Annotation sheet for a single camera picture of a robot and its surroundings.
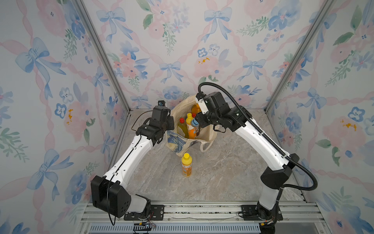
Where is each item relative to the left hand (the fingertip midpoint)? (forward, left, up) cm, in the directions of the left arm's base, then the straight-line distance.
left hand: (169, 118), depth 80 cm
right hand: (-4, -16, +7) cm, 18 cm away
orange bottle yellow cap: (+1, -12, -13) cm, 18 cm away
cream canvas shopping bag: (-3, -3, -24) cm, 24 cm away
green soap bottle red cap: (+3, -8, -12) cm, 14 cm away
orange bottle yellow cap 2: (-22, -10, -8) cm, 26 cm away
